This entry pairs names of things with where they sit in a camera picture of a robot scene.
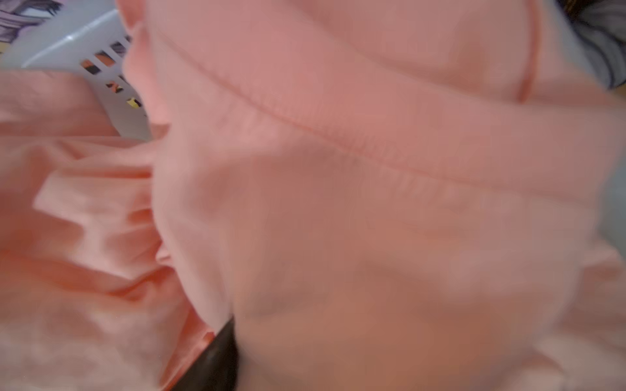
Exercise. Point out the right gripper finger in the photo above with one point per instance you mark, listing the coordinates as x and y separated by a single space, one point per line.
216 368

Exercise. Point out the peach graphic t-shirt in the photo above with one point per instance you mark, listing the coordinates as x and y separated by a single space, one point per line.
378 195

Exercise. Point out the white plastic laundry basket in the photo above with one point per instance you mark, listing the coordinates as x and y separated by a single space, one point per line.
87 38

